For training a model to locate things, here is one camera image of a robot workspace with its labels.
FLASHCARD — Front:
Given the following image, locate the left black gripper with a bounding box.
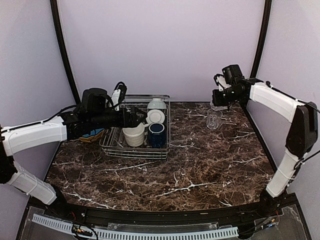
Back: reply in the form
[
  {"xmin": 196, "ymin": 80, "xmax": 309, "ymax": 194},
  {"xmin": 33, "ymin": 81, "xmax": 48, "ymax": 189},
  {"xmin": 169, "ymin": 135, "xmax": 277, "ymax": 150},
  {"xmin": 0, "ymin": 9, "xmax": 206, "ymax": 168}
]
[{"xmin": 89, "ymin": 106, "xmax": 148, "ymax": 130}]

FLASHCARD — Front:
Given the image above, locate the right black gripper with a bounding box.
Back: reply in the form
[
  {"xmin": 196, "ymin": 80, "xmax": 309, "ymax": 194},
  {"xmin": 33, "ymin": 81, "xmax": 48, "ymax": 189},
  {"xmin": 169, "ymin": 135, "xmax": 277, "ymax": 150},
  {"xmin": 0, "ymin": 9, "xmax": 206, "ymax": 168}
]
[{"xmin": 213, "ymin": 85, "xmax": 243, "ymax": 106}]

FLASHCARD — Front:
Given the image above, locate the dark blue mug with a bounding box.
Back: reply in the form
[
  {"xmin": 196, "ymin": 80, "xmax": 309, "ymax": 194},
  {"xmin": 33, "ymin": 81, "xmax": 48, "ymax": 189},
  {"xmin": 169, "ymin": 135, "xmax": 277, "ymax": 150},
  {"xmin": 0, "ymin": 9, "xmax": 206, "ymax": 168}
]
[{"xmin": 147, "ymin": 122, "xmax": 167, "ymax": 149}]

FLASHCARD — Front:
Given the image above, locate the clear glass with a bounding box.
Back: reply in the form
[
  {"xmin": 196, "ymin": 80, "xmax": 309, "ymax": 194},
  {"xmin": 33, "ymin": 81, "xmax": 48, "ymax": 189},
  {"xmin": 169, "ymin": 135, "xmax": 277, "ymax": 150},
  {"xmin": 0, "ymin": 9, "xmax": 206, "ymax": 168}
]
[{"xmin": 206, "ymin": 109, "xmax": 223, "ymax": 130}]

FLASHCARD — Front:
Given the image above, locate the wire metal dish rack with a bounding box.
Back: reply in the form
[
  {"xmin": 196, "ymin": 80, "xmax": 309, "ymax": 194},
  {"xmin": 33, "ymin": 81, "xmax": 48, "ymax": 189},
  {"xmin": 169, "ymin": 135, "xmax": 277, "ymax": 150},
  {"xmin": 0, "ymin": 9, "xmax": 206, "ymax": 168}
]
[{"xmin": 99, "ymin": 94, "xmax": 171, "ymax": 160}]

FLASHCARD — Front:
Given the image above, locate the yellow dotted scalloped plate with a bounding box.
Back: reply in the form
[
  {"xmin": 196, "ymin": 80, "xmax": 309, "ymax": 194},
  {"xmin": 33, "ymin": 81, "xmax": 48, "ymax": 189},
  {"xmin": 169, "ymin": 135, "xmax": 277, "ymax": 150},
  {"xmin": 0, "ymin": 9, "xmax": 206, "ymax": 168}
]
[{"xmin": 79, "ymin": 131, "xmax": 104, "ymax": 143}]

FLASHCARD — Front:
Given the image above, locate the blue dotted plate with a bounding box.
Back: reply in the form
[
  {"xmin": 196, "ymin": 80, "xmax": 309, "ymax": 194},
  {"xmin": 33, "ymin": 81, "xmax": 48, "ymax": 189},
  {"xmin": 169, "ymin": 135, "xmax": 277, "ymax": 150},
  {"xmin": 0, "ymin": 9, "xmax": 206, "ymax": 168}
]
[{"xmin": 81, "ymin": 128, "xmax": 105, "ymax": 139}]

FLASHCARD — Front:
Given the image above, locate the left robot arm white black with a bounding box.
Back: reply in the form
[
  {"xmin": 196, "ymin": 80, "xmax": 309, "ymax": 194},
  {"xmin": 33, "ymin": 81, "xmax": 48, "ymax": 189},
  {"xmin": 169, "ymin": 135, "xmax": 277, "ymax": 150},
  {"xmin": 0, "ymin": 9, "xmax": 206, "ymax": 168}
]
[{"xmin": 0, "ymin": 105, "xmax": 147, "ymax": 218}]

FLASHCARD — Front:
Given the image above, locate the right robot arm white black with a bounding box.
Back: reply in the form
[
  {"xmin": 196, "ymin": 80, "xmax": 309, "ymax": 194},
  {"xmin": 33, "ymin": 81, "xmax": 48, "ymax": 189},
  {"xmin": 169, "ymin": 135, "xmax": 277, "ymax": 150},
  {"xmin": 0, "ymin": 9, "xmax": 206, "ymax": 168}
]
[{"xmin": 212, "ymin": 74, "xmax": 319, "ymax": 199}]

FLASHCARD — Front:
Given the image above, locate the white saucer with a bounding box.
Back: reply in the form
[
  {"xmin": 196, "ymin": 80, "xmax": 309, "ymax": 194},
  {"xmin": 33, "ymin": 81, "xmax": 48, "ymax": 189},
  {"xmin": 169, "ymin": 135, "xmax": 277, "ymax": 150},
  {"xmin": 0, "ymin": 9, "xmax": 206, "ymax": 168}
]
[{"xmin": 146, "ymin": 109, "xmax": 166, "ymax": 124}]

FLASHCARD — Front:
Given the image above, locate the cream ribbed cup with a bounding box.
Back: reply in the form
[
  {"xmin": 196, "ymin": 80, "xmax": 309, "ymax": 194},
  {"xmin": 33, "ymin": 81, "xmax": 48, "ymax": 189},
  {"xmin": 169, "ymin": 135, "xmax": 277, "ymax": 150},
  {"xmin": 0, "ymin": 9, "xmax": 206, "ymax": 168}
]
[{"xmin": 122, "ymin": 123, "xmax": 145, "ymax": 147}]

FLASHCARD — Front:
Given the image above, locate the pale green bowl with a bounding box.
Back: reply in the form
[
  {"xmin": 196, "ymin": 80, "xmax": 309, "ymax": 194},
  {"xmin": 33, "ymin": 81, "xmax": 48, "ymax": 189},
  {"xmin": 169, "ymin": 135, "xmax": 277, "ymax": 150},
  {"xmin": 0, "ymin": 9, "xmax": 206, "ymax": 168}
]
[{"xmin": 147, "ymin": 98, "xmax": 167, "ymax": 110}]

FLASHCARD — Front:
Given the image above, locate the white right gripper bracket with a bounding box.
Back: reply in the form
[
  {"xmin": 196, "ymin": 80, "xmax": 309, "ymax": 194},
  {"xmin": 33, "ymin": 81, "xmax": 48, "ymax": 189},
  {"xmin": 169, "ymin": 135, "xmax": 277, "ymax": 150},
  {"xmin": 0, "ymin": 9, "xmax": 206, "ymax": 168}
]
[{"xmin": 213, "ymin": 73, "xmax": 231, "ymax": 92}]

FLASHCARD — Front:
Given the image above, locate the white gripper bracket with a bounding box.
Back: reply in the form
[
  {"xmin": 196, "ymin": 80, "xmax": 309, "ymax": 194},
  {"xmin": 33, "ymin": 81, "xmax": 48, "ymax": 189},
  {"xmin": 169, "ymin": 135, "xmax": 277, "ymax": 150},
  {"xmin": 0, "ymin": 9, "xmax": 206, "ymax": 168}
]
[
  {"xmin": 213, "ymin": 73, "xmax": 231, "ymax": 92},
  {"xmin": 111, "ymin": 81, "xmax": 127, "ymax": 107}
]

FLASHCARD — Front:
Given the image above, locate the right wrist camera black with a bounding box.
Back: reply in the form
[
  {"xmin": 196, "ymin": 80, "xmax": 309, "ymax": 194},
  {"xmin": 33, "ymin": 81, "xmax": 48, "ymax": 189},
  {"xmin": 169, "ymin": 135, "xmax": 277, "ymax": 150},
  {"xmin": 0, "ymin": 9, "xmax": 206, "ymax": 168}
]
[{"xmin": 222, "ymin": 64, "xmax": 245, "ymax": 85}]

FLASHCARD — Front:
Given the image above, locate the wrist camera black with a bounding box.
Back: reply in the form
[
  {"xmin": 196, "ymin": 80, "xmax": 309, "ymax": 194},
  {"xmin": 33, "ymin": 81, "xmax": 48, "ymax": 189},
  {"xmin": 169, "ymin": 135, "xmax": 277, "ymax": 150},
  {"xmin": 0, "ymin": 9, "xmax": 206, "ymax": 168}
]
[
  {"xmin": 222, "ymin": 64, "xmax": 245, "ymax": 85},
  {"xmin": 81, "ymin": 87, "xmax": 109, "ymax": 114}
]

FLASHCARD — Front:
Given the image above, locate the white left gripper bracket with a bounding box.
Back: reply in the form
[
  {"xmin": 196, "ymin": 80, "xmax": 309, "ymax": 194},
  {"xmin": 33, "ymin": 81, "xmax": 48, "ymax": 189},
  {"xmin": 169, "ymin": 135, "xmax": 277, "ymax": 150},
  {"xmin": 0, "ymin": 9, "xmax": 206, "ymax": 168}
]
[{"xmin": 111, "ymin": 81, "xmax": 127, "ymax": 107}]

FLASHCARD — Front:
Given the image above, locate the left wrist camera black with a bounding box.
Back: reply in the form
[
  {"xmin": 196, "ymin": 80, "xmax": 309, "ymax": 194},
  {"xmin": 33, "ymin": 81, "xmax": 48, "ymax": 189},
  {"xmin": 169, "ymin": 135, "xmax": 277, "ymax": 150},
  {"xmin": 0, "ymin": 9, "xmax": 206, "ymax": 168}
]
[{"xmin": 81, "ymin": 87, "xmax": 109, "ymax": 114}]

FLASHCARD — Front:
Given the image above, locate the right black frame post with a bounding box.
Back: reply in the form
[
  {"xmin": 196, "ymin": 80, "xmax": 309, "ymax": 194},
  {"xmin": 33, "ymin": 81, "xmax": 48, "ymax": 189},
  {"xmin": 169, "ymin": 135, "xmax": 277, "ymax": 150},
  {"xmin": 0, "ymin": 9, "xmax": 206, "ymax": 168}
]
[{"xmin": 250, "ymin": 0, "xmax": 272, "ymax": 78}]

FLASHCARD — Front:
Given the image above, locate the black frame post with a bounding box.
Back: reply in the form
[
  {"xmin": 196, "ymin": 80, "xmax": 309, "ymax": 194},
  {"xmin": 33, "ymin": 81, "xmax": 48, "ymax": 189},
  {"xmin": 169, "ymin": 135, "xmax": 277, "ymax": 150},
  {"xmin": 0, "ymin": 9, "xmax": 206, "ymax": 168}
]
[
  {"xmin": 250, "ymin": 0, "xmax": 272, "ymax": 78},
  {"xmin": 49, "ymin": 0, "xmax": 81, "ymax": 104}
]

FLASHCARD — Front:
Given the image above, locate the black front rail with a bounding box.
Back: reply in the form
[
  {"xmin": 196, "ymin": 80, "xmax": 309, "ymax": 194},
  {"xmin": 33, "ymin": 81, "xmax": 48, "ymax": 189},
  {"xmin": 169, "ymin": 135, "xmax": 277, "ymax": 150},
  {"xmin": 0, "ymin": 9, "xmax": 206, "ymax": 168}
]
[{"xmin": 27, "ymin": 194, "xmax": 298, "ymax": 226}]

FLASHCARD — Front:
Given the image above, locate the white slotted cable duct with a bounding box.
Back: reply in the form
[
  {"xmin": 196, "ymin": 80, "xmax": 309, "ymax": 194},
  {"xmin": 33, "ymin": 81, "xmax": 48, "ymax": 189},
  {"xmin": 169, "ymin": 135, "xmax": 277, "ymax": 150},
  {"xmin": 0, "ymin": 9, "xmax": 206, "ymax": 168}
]
[{"xmin": 31, "ymin": 213, "xmax": 239, "ymax": 240}]

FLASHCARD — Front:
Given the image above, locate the left black frame post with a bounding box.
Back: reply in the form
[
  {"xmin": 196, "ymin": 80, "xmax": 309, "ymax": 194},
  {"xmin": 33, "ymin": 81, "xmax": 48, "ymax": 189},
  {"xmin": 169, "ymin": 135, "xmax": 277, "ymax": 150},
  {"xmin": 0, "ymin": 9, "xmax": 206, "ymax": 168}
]
[{"xmin": 49, "ymin": 0, "xmax": 81, "ymax": 104}]

